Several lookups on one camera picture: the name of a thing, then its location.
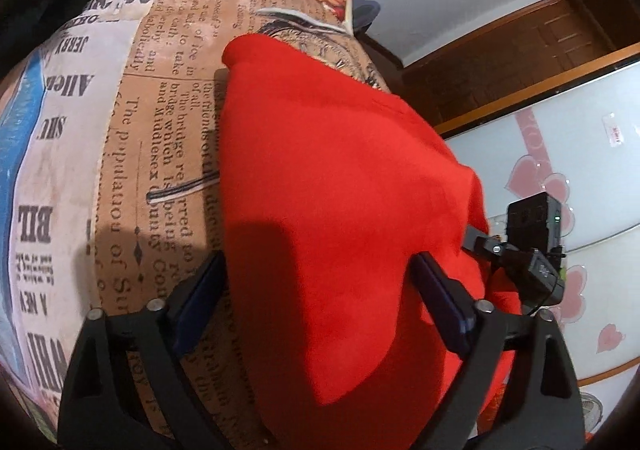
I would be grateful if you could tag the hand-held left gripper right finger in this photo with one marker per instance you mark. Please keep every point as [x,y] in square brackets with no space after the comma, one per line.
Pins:
[445,305]

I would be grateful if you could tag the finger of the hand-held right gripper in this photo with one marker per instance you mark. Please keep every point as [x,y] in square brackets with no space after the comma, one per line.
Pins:
[480,239]

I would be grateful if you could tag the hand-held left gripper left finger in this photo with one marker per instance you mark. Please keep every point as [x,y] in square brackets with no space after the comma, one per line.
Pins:
[197,305]

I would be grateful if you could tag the red zip jacket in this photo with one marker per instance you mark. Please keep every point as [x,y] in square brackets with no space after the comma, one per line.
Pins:
[325,180]

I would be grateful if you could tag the white wardrobe with pink pattern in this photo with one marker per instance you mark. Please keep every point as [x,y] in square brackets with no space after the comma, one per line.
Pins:
[575,140]

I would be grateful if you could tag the small white label sticker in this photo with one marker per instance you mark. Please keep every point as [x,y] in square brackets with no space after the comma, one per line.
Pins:
[614,130]

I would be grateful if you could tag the wooden door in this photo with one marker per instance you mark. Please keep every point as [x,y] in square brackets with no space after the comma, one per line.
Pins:
[500,60]

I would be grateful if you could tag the newspaper print bed sheet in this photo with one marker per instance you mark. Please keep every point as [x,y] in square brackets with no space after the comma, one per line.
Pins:
[150,130]

